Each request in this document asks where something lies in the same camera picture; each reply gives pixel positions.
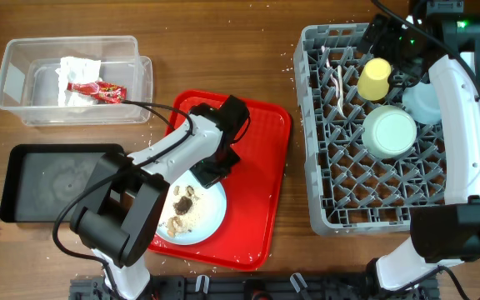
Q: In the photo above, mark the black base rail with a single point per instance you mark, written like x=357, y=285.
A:
x=297, y=286

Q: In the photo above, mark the grey dishwasher rack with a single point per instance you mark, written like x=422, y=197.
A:
x=349, y=190

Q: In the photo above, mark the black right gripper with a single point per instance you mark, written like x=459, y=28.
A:
x=388, y=31

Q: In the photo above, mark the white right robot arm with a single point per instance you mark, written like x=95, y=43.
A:
x=438, y=46

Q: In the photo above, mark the white napkin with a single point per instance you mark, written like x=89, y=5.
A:
x=76, y=70

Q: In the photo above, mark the red plastic tray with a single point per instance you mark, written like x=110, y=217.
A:
x=252, y=189

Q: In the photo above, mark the white plastic spoon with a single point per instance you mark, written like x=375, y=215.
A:
x=340, y=91

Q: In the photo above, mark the light blue bowl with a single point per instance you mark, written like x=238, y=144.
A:
x=421, y=103

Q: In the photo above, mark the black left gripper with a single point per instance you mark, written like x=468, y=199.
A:
x=207, y=177

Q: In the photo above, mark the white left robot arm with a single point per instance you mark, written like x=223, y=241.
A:
x=117, y=214

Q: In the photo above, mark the clear plastic bin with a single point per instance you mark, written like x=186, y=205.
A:
x=29, y=83

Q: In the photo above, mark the light blue plate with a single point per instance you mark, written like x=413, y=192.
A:
x=216, y=208

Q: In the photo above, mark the black tray bin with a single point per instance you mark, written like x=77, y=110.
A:
x=41, y=179

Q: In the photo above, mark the red snack wrapper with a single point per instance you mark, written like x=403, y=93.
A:
x=102, y=91

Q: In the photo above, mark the green bowl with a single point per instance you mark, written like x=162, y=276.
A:
x=388, y=132

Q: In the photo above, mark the yellow cup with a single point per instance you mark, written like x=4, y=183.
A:
x=372, y=84

